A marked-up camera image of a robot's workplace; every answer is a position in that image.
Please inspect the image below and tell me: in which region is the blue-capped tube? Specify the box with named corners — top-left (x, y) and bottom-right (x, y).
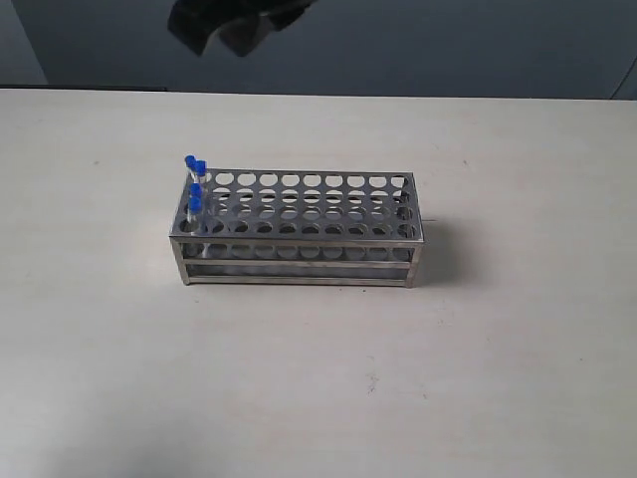
top-left (194, 159), bottom-right (208, 198)
top-left (186, 196), bottom-right (205, 234)
top-left (184, 154), bottom-right (198, 183)
top-left (189, 183), bottom-right (203, 198)

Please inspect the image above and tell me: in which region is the stainless steel test tube rack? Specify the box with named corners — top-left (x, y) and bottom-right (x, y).
top-left (169, 168), bottom-right (425, 287)

